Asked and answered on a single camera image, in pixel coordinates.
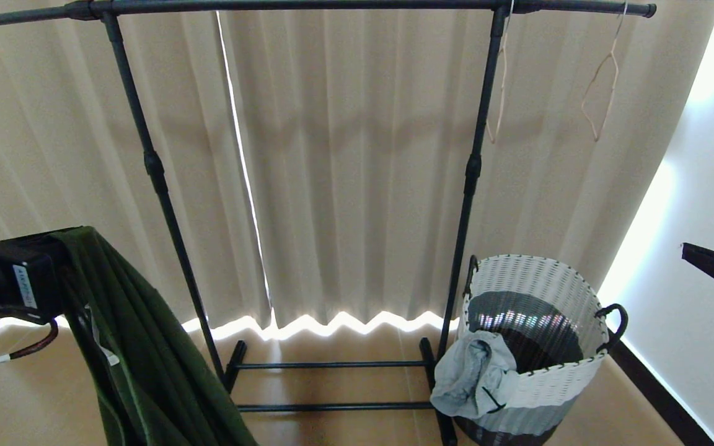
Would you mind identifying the green long-sleeved shirt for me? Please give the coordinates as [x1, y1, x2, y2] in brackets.
[50, 226, 260, 446]

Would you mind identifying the pink clothes hanger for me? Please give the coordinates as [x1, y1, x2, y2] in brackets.
[485, 0, 515, 144]
[581, 0, 630, 142]

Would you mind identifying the black clothes rack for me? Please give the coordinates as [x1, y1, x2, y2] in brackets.
[0, 0, 656, 446]

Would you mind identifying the white laundry basket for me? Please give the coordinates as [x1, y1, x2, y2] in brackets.
[456, 254, 629, 446]

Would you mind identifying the beige curtain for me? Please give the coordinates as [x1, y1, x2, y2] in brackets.
[0, 0, 714, 340]

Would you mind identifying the pale grey garment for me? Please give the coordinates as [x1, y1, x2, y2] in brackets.
[430, 330, 519, 421]

